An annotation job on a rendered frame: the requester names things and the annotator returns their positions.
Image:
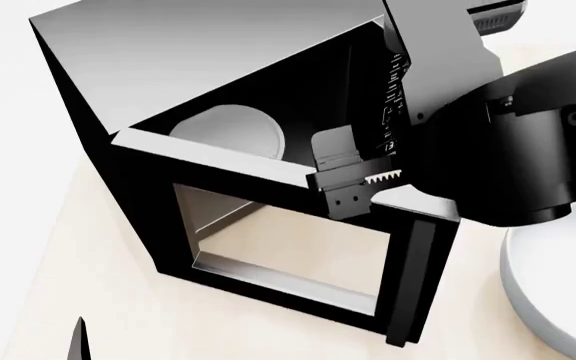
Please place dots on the black silver-topped microwave body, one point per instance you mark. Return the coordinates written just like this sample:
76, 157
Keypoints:
168, 56

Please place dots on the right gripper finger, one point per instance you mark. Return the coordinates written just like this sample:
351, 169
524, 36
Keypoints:
335, 146
350, 200

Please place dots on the grey vented device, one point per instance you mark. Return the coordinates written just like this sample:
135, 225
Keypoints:
498, 17

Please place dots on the black microwave door with window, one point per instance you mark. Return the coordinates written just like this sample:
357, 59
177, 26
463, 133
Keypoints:
143, 206

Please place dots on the white round bowl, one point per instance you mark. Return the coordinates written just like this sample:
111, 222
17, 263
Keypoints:
523, 292

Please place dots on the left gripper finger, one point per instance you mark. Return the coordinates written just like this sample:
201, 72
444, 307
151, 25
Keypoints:
80, 345

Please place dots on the white round turntable plate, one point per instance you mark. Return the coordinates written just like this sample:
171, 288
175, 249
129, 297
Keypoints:
228, 127

